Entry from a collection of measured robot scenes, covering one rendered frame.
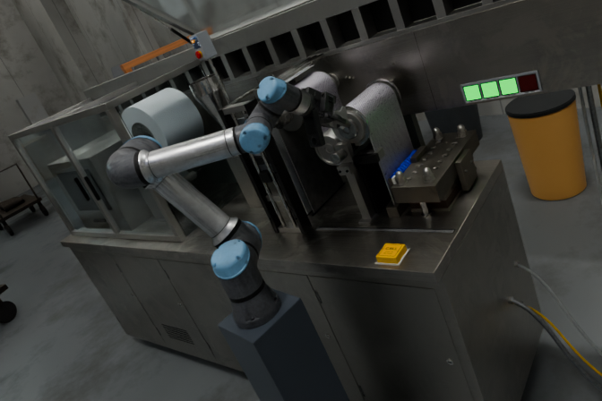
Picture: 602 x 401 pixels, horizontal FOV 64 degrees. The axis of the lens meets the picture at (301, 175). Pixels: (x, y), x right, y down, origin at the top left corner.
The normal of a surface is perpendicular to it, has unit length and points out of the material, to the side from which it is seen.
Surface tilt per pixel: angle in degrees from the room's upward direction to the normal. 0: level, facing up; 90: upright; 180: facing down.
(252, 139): 90
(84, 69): 90
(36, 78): 90
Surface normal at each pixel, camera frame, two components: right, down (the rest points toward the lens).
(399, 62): -0.55, 0.50
